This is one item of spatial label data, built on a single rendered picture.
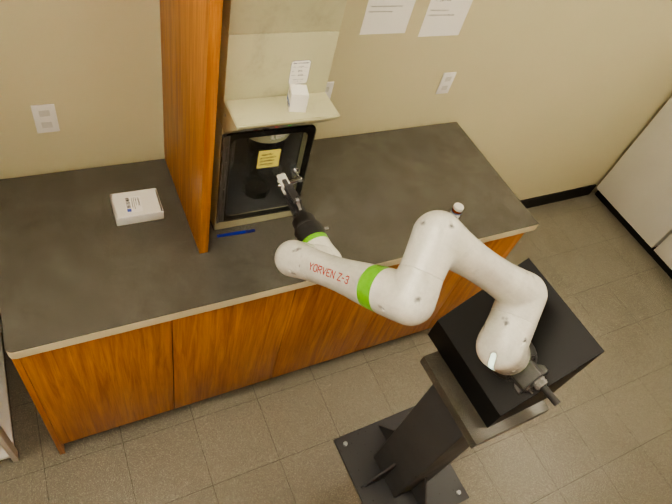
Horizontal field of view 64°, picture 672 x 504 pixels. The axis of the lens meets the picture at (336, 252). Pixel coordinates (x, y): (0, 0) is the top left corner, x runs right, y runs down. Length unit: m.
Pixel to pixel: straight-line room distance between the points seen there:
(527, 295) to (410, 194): 0.95
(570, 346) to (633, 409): 1.81
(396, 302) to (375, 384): 1.65
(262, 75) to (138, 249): 0.75
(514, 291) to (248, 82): 0.92
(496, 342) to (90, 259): 1.29
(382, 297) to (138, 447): 1.63
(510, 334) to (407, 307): 0.40
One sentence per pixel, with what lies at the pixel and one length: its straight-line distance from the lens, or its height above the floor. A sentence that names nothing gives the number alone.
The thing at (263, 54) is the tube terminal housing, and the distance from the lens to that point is 1.57.
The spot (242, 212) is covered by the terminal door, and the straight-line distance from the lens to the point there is 1.96.
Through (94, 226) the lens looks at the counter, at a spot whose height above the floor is 0.94.
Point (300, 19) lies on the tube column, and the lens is 1.56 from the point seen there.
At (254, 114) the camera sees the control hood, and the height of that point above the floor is 1.51.
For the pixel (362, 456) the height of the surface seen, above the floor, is 0.01.
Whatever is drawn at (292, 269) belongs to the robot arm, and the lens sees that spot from 1.51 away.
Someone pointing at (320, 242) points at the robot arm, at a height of 1.23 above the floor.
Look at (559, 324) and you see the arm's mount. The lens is 1.79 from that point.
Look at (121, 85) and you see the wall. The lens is 2.06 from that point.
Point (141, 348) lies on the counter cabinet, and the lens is 2.01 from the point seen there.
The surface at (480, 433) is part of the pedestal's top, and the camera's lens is 1.84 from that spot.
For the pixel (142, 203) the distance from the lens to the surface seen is 2.04.
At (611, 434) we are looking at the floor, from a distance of 3.39.
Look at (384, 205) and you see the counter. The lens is 2.25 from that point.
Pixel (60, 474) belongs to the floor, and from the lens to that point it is 2.64.
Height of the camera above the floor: 2.48
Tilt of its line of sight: 49 degrees down
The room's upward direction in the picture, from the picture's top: 19 degrees clockwise
